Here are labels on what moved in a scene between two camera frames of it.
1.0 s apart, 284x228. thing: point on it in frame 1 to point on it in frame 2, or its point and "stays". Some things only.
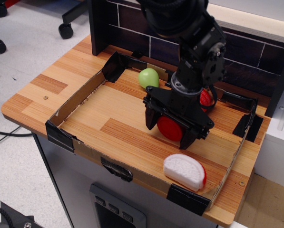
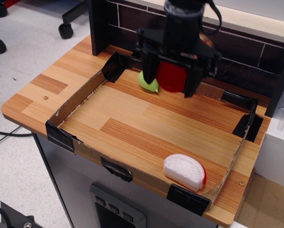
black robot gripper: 181,103 to 180,40
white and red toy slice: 185,170 stays
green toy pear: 148,77 stays
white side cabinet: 274,154 stays
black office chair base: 65,30 stays
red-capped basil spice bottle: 173,131 to 172,77
